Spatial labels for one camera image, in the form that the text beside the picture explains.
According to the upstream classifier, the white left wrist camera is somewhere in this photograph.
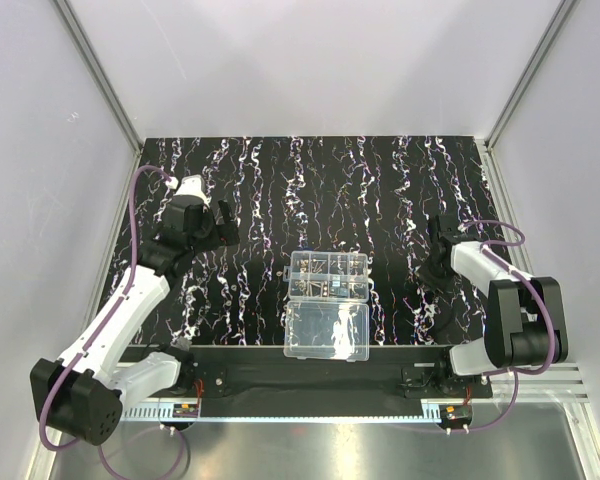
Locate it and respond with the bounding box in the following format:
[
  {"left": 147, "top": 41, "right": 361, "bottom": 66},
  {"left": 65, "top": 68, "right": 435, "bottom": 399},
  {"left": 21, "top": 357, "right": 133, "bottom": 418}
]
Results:
[{"left": 166, "top": 175, "right": 209, "bottom": 204}]

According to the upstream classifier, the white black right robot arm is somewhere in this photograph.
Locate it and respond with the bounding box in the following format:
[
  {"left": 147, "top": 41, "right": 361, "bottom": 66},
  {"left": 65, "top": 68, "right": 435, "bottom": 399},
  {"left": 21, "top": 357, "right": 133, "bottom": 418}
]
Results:
[{"left": 416, "top": 215, "right": 569, "bottom": 396}]

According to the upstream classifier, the grey cable duct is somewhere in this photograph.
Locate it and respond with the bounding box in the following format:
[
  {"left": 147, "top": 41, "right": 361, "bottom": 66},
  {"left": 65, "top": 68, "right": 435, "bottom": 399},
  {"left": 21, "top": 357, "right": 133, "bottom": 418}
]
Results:
[{"left": 121, "top": 399, "right": 441, "bottom": 424}]

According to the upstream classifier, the aluminium frame profile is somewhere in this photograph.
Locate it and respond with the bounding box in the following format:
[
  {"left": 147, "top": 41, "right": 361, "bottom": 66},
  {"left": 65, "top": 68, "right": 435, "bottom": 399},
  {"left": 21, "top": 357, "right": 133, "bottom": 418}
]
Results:
[{"left": 51, "top": 0, "right": 144, "bottom": 155}]

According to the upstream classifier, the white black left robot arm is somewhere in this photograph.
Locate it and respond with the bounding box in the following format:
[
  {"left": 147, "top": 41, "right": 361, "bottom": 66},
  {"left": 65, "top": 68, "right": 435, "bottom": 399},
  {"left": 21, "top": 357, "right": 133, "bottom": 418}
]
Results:
[{"left": 30, "top": 194, "right": 240, "bottom": 450}]

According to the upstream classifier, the clear plastic organizer box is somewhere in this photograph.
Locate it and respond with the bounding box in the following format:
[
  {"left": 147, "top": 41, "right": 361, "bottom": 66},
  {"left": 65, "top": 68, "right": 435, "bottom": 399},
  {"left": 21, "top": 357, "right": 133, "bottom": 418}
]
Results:
[{"left": 283, "top": 251, "right": 370, "bottom": 363}]

